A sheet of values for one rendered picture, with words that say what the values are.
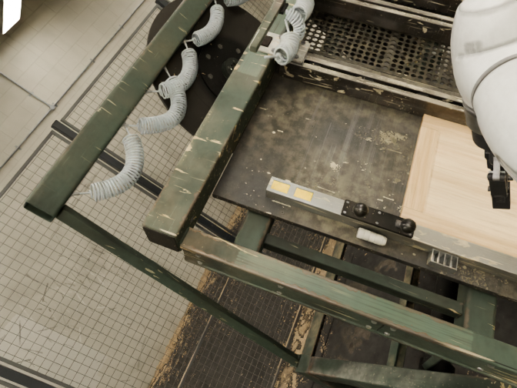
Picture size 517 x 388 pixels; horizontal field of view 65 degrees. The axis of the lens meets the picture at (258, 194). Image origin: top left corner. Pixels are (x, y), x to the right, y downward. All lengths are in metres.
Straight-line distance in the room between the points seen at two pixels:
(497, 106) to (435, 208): 0.76
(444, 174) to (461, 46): 0.78
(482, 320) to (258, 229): 0.64
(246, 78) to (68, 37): 5.25
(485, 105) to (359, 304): 0.63
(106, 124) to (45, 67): 4.66
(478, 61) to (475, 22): 0.05
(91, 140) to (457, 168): 1.20
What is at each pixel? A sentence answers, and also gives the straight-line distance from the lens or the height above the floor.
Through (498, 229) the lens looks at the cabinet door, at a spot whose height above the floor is 1.14.
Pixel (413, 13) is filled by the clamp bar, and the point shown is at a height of 1.49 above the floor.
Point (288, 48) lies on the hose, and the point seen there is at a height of 1.85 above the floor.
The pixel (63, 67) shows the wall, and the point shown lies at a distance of 6.24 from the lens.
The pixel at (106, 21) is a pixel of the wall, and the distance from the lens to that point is 6.75.
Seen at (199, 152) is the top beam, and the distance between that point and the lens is 1.17.
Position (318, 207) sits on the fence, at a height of 1.56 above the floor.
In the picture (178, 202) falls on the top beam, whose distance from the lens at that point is 1.08.
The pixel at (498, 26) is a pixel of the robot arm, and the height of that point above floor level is 1.83.
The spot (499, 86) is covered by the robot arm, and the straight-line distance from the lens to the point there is 0.56.
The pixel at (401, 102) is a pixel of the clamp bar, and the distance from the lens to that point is 1.46.
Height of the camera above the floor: 2.10
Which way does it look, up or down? 21 degrees down
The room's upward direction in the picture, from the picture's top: 54 degrees counter-clockwise
